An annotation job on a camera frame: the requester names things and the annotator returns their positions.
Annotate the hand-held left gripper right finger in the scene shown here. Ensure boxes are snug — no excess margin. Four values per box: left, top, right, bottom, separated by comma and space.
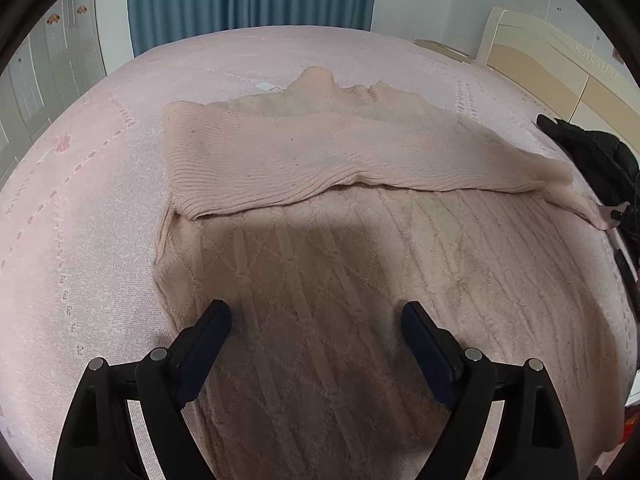
401, 301, 579, 480

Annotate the beige nightstand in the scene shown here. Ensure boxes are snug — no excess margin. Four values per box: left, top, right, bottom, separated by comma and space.
414, 39, 476, 64

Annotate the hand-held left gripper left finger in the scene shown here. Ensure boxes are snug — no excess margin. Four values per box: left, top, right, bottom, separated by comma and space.
52, 300, 232, 480

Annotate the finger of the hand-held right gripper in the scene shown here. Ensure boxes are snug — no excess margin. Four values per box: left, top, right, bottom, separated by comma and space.
604, 201, 635, 231

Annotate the cream bed headboard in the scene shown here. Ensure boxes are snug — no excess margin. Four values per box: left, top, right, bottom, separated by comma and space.
475, 6, 640, 133

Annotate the pink bed cover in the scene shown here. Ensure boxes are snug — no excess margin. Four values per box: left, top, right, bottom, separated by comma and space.
0, 26, 633, 480

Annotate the black garment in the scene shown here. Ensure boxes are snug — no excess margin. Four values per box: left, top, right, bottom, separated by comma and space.
536, 114, 640, 208

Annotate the beige knit sweater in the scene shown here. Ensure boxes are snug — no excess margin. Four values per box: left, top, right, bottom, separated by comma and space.
152, 66, 626, 480

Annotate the white wardrobe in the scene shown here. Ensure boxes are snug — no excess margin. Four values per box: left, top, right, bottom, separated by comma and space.
0, 0, 108, 181

